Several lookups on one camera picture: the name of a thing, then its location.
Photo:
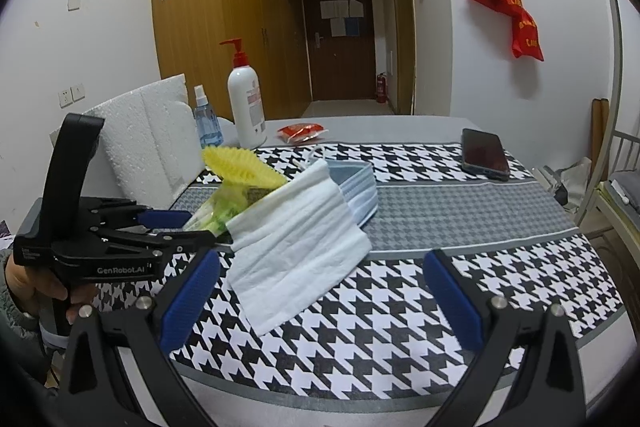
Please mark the small white door notice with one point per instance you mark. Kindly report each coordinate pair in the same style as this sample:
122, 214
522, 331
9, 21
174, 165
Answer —
355, 8

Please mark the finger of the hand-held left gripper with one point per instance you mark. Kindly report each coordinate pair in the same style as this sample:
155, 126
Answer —
190, 238
165, 218

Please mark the red snack packet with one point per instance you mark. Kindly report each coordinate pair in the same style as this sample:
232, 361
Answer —
300, 133

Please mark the green plastic bag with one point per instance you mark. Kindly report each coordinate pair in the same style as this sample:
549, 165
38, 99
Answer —
225, 207

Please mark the person's left hand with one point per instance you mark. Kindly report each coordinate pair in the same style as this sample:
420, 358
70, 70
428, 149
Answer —
30, 284

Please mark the wooden boards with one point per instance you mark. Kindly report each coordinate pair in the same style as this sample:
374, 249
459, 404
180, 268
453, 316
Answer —
599, 127

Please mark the blue face mask bundle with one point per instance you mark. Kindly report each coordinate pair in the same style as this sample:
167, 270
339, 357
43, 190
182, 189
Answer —
357, 192

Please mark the white wall plate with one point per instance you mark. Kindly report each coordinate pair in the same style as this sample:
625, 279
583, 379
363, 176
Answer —
74, 3

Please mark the red fire extinguisher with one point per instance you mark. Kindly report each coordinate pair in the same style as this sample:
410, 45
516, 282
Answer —
381, 89

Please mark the white towel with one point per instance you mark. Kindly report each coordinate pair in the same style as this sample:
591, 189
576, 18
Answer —
295, 252

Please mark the wide white door notice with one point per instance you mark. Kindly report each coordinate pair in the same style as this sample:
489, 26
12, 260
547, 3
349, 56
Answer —
334, 9

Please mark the yellow foam fruit net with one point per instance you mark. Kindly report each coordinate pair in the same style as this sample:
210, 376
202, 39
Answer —
235, 164

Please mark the white lotion pump bottle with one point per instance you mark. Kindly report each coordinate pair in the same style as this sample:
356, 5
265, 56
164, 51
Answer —
246, 107

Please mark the grey folded cloth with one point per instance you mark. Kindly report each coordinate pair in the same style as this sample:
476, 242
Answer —
625, 187

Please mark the black smartphone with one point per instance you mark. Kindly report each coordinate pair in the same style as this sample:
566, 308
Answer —
484, 153

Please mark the dark brown entrance door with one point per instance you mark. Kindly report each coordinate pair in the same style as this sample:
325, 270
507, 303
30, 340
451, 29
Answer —
340, 67

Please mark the person's left forearm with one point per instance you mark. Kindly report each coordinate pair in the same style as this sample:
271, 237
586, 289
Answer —
17, 337

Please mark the blue spray bottle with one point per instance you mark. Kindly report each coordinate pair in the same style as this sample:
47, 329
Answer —
207, 127

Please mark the bluish door notice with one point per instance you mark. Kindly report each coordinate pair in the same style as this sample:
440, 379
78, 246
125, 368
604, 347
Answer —
344, 27

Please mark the metal bunk bed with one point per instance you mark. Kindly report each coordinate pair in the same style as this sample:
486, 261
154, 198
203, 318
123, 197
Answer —
612, 147

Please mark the houndstooth bedsheet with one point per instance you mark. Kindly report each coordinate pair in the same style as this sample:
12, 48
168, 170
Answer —
400, 307

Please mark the brown side door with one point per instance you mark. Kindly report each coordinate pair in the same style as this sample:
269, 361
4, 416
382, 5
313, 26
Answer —
402, 32

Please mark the wooden wardrobe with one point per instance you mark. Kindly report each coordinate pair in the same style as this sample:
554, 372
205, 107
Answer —
210, 32

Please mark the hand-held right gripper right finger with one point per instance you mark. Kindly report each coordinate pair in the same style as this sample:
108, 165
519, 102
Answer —
452, 302

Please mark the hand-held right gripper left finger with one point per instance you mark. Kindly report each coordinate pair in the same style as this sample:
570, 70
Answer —
192, 302

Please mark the white foam box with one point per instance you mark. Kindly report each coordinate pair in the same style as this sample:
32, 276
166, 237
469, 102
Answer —
135, 142

